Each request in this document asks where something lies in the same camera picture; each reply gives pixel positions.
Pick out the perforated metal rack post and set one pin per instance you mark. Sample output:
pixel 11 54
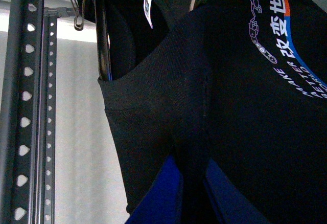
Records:
pixel 28 115

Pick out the wooden clothes hanger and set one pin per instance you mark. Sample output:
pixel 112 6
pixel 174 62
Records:
pixel 129 30

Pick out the metal wire hook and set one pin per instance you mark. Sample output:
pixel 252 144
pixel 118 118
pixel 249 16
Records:
pixel 79 18

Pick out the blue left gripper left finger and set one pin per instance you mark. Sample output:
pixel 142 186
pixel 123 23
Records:
pixel 163 202

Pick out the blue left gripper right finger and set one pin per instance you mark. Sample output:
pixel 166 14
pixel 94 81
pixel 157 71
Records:
pixel 228 203

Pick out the black printed t-shirt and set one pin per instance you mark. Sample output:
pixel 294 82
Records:
pixel 239 82

